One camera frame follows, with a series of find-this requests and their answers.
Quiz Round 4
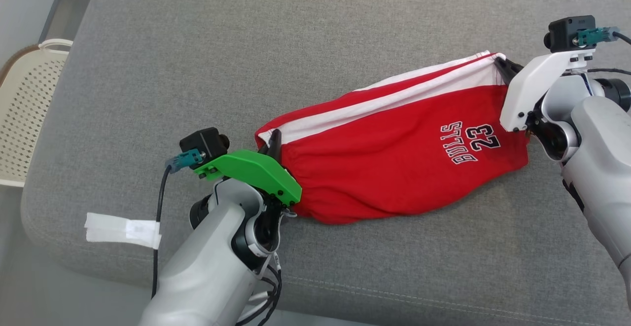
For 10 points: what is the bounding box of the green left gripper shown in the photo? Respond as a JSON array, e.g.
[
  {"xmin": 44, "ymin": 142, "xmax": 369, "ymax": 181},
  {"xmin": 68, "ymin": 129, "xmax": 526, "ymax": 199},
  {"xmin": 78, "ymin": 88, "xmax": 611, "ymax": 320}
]
[{"xmin": 194, "ymin": 129, "xmax": 302, "ymax": 255}]

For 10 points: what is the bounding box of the grey fabric sofa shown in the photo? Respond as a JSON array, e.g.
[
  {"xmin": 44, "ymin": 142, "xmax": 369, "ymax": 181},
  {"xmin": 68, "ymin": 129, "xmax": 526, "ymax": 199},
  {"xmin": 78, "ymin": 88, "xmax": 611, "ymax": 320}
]
[{"xmin": 21, "ymin": 0, "xmax": 631, "ymax": 326}]

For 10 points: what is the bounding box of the red shorts number 23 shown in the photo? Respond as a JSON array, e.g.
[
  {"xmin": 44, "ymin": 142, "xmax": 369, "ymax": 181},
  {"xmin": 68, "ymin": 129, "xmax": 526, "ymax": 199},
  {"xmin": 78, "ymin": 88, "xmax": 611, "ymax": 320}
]
[{"xmin": 255, "ymin": 51, "xmax": 530, "ymax": 225}]

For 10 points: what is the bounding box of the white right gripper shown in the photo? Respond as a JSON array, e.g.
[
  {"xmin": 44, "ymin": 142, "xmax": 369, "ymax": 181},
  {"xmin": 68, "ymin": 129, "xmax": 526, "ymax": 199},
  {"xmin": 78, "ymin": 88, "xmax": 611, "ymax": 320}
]
[{"xmin": 494, "ymin": 52, "xmax": 594, "ymax": 162}]

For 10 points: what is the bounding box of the left arm black cable bundle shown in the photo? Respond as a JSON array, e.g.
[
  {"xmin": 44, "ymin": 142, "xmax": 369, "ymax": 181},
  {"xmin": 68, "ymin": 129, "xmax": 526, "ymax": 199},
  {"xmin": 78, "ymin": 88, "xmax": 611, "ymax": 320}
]
[{"xmin": 236, "ymin": 252, "xmax": 284, "ymax": 326}]

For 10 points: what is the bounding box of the white perforated laundry basket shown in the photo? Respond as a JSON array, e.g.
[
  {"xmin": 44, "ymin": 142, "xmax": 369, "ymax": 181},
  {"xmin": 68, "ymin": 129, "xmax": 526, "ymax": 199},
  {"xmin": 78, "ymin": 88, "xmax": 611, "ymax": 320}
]
[{"xmin": 0, "ymin": 38, "xmax": 74, "ymax": 188}]

